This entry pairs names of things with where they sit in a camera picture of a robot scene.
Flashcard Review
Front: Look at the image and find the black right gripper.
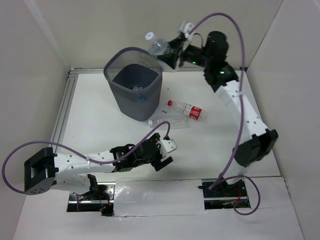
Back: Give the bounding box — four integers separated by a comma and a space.
156, 36, 211, 70

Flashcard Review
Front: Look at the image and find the green blue label bottle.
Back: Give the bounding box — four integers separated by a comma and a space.
145, 32, 172, 56

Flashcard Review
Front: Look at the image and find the clear bottle blue-white cap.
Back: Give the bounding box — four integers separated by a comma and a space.
147, 115, 190, 129

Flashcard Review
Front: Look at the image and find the red label red cap bottle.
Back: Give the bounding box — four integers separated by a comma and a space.
167, 100, 208, 123

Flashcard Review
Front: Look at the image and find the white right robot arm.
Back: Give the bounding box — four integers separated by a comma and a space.
157, 31, 279, 196

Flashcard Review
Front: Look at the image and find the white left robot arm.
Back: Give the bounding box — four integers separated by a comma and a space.
24, 133, 177, 200

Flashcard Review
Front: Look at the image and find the grey mesh waste bin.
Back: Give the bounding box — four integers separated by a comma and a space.
103, 47, 163, 122

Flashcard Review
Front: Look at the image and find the silver reflective tape sheet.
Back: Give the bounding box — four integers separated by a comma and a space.
113, 179, 205, 217

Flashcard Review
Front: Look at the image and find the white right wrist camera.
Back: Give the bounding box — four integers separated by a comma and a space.
178, 20, 195, 46

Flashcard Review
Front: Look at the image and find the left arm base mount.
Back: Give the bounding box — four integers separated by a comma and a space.
66, 174, 116, 217

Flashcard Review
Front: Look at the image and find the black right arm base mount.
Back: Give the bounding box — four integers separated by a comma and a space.
198, 180, 248, 200

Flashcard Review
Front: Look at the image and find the aluminium frame rail back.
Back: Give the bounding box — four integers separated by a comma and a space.
69, 66, 204, 75

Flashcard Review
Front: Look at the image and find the aluminium frame rail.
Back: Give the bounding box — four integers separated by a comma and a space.
49, 70, 79, 148
69, 66, 204, 75

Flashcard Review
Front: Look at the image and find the aluminium frame rail left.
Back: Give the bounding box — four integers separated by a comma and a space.
49, 70, 79, 148

